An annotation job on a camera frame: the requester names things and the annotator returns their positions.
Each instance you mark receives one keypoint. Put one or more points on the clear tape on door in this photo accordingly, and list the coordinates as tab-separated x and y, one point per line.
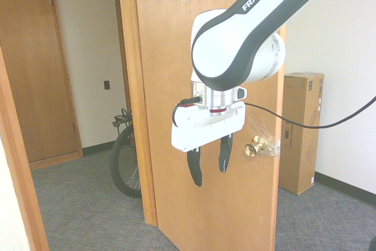
268	142

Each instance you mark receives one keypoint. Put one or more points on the closed wooden hallway door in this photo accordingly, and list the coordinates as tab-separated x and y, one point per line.
32	66

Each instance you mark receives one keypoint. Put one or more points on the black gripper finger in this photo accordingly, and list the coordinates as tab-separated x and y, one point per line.
224	157
195	168

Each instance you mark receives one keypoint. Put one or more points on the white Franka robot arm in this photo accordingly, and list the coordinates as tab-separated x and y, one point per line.
223	45

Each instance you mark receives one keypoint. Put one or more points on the wooden door frame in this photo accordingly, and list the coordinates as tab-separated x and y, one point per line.
132	86

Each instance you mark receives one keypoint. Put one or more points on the tall cardboard box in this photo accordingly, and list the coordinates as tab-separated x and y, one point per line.
301	133

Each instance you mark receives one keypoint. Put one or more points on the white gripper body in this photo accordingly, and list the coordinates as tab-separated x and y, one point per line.
205	129

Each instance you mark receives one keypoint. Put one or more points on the open wooden door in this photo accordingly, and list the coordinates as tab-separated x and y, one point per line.
211	198

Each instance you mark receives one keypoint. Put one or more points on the black baseboard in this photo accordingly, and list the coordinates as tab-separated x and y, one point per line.
346	187

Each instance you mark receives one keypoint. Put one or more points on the black wall switch plate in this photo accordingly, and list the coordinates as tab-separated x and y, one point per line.
107	85

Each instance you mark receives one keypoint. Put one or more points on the brass door knob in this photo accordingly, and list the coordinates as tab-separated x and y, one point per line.
255	146

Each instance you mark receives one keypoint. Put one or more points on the black bicycle wheel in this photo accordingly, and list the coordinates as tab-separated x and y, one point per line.
126	160

